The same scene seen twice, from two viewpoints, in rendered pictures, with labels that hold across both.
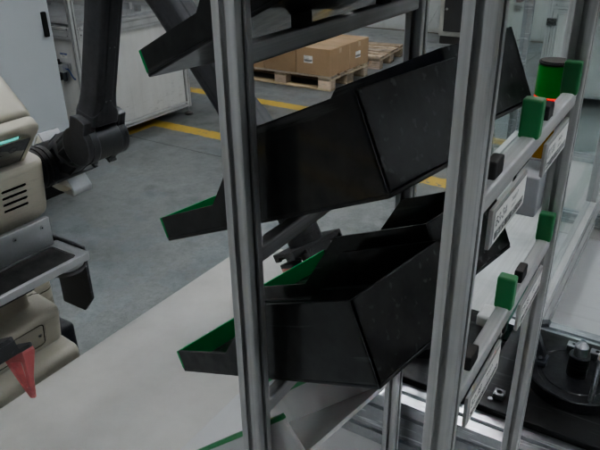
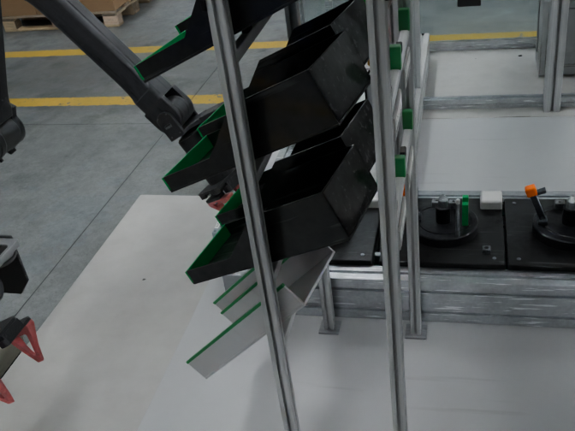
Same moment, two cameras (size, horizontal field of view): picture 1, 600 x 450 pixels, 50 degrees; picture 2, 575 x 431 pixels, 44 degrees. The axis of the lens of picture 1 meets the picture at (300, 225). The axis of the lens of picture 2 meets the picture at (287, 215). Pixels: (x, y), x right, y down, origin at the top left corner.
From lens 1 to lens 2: 0.42 m
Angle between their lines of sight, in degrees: 15
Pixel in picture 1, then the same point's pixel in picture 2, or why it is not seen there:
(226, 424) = (193, 340)
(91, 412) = (75, 368)
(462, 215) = (383, 125)
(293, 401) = not seen: hidden behind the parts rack
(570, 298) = (421, 171)
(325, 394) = (289, 274)
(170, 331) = (107, 289)
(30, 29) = not seen: outside the picture
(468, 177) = (384, 104)
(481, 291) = not seen: hidden behind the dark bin
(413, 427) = (341, 292)
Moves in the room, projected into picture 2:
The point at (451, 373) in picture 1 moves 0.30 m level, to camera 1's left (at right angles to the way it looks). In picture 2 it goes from (393, 214) to (147, 291)
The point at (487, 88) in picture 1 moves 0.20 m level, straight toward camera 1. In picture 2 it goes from (386, 59) to (429, 144)
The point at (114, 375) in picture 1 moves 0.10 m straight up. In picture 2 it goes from (78, 336) to (64, 299)
